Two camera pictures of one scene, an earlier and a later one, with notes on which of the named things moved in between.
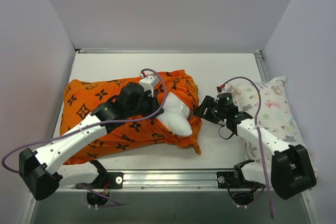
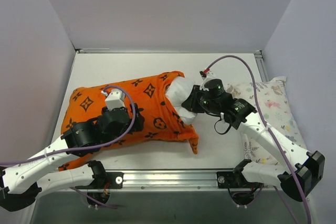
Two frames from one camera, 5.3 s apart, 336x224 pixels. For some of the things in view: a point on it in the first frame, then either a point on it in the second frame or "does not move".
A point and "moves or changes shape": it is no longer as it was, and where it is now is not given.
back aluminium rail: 167,51 does not move
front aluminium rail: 170,181 does not move
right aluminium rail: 259,57 does not move
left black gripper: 154,107 → 137,120
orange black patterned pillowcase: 80,96 moves or changes shape
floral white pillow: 269,102 does not move
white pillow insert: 175,117 → 176,92
